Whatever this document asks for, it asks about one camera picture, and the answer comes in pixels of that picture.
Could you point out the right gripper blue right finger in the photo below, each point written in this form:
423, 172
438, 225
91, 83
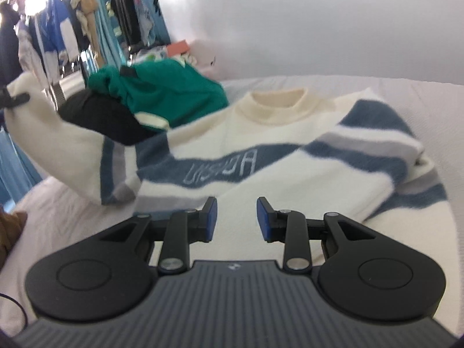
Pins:
289, 228

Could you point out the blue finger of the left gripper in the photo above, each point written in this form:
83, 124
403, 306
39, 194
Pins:
9, 101

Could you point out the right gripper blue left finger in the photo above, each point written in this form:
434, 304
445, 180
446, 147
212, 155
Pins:
180, 231

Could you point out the cream blue striped sweater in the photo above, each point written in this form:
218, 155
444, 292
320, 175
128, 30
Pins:
253, 163

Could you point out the hanging clothes rack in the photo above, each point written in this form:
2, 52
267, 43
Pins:
113, 30

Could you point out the black garment pile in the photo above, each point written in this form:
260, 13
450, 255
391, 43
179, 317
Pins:
105, 115

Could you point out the grey bed cover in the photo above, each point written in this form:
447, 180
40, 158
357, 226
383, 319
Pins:
398, 134

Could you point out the green garment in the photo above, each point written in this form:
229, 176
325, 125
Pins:
161, 95

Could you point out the orange box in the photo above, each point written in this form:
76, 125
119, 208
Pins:
178, 48

